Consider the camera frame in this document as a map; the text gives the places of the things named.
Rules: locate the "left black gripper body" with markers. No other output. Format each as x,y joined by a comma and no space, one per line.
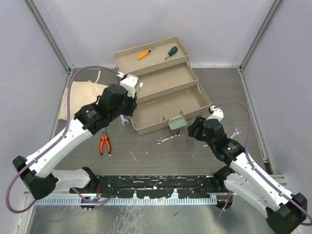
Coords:
126,108

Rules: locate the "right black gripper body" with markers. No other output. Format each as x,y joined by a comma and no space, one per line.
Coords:
200,134

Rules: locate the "orange handled pliers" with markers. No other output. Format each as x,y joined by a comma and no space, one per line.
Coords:
104,140

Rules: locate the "brown translucent toolbox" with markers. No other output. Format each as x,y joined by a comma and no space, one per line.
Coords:
171,93

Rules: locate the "yellow handled tool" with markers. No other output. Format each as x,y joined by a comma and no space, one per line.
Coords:
145,53

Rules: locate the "green handled screwdriver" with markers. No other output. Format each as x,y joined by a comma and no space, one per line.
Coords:
172,52

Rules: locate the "blue handled screwdriver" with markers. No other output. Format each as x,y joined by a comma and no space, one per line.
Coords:
137,93

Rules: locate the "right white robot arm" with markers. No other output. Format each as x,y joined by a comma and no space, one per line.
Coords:
283,210

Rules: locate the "silver wrench near right arm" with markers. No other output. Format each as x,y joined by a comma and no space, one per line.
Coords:
235,133

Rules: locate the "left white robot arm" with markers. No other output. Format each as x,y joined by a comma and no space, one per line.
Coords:
38,172

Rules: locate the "large silver wrench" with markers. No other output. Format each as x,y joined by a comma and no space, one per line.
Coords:
124,120

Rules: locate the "beige cloth bag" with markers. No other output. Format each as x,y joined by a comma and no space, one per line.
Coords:
83,93

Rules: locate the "small silver wrench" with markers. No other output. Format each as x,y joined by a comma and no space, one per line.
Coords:
161,140

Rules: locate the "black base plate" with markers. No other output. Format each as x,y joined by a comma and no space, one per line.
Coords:
186,186

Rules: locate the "slotted cable duct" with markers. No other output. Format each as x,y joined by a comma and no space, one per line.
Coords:
174,200

